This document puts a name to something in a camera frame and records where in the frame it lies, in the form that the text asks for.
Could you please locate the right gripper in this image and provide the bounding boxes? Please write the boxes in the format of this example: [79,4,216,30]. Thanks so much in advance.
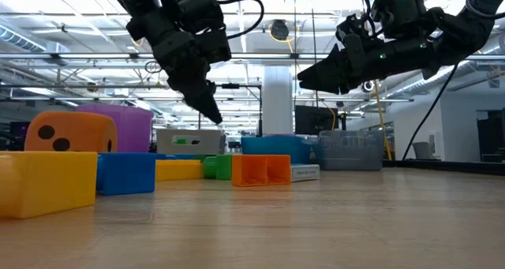
[297,33,436,96]

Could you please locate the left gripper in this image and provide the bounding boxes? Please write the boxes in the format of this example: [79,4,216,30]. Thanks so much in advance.
[151,32,224,125]

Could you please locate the large blue toy brick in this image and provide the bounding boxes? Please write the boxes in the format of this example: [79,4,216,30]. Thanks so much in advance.
[155,153,198,162]

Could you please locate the orange foam die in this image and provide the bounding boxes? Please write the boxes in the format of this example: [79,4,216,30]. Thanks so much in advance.
[24,110,118,154]

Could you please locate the white plastic bin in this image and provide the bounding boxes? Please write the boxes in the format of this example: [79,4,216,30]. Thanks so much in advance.
[156,129,226,155]

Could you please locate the black monitor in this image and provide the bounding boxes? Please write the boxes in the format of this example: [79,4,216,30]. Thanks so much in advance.
[294,105,340,136]

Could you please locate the white building column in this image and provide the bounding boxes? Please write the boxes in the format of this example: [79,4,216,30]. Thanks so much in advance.
[262,65,295,138]

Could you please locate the yellow flat studded brick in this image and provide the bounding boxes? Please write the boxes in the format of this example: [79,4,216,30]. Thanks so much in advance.
[155,159,204,181]

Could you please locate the clear grey plastic bin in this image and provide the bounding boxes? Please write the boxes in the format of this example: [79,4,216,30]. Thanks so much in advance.
[318,129,386,171]

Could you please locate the purple pumpkin-face bucket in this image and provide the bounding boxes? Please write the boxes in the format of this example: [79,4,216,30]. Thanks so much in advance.
[75,104,154,154]

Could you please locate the teal plastic bin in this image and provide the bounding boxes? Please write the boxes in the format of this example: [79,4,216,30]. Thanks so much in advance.
[240,136,320,166]

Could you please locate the orange plastic bin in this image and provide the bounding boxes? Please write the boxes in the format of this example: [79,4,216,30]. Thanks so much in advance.
[231,154,292,188]

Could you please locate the blue patterned card box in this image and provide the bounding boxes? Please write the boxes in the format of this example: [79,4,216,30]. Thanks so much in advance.
[290,163,321,183]

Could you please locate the blue arched toy brick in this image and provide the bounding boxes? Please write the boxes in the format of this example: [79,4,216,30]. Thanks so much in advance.
[96,152,157,196]

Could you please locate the grey chair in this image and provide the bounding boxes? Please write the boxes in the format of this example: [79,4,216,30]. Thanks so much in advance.
[412,141,435,161]

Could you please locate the black cabinet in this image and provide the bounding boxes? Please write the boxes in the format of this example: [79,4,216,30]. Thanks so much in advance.
[476,109,505,163]

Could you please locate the yellow toy brick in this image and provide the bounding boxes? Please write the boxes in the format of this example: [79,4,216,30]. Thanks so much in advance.
[0,150,99,219]

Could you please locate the dark background monitor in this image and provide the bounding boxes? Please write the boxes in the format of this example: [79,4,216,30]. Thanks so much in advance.
[8,121,28,140]

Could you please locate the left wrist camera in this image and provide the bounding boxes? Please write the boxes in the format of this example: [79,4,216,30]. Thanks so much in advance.
[202,27,233,64]

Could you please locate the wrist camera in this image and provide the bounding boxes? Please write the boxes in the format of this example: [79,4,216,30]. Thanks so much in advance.
[202,27,233,64]
[335,13,376,45]

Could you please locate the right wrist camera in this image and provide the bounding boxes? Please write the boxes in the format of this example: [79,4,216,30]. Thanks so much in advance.
[335,13,376,45]

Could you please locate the yellow hanging cable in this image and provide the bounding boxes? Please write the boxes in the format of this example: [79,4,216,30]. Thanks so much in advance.
[359,0,393,162]

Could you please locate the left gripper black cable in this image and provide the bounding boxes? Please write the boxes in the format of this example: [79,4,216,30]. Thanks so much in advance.
[216,0,265,40]

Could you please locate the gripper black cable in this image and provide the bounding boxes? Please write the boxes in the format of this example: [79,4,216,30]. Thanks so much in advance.
[401,62,461,162]
[216,0,265,40]

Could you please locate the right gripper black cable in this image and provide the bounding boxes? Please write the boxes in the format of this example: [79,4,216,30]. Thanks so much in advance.
[401,62,461,162]

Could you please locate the black aluminium table frame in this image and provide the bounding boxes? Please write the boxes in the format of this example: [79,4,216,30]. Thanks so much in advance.
[384,158,505,177]

